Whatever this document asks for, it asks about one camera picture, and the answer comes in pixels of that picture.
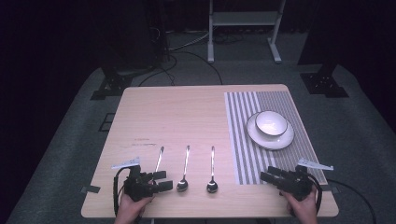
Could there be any white plate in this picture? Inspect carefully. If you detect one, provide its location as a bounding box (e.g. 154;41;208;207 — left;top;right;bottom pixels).
246;111;295;151

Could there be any person's right hand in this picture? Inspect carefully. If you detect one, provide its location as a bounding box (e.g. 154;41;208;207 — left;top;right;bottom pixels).
280;186;319;224

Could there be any white metal stand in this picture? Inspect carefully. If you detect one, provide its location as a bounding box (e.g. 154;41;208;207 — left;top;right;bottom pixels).
206;0;287;65

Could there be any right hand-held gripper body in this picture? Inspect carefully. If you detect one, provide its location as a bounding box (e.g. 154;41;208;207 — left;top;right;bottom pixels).
275;159;334;202

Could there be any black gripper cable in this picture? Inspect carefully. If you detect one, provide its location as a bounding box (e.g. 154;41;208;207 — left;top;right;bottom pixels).
112;167;129;217
306;173;324;217

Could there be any white bowl with dark rim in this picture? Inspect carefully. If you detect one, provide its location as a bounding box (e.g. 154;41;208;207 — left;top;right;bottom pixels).
254;110;289;137

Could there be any black floor cable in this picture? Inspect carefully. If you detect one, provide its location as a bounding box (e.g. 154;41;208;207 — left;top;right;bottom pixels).
137;50;224;88

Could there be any person's left hand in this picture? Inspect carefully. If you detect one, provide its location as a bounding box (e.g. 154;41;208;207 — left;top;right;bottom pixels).
113;191;155;224

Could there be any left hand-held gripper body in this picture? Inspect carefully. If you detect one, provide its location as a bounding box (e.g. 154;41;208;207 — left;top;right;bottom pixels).
111;157;161;203

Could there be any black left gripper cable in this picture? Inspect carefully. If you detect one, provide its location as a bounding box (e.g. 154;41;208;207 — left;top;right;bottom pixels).
112;167;129;217

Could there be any metal spoon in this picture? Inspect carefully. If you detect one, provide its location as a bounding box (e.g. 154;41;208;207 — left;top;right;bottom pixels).
154;146;165;174
176;145;191;193
205;146;219;194

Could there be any black tape strip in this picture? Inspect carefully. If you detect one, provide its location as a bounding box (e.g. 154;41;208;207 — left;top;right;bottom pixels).
320;183;341;192
80;185;102;194

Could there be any white floor cable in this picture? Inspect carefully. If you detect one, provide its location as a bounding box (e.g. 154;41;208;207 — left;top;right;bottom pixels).
167;30;210;52

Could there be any black metal stand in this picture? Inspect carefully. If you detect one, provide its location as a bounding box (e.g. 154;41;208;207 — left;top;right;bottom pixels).
90;63;157;101
299;60;350;99

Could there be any black tape square outline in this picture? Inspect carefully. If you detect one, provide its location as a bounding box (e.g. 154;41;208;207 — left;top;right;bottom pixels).
98;112;117;133

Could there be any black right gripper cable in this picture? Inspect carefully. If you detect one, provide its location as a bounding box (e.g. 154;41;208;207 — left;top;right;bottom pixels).
306;173;324;217

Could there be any grey striped placemat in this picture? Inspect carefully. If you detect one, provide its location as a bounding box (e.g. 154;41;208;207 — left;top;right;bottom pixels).
223;91;329;187

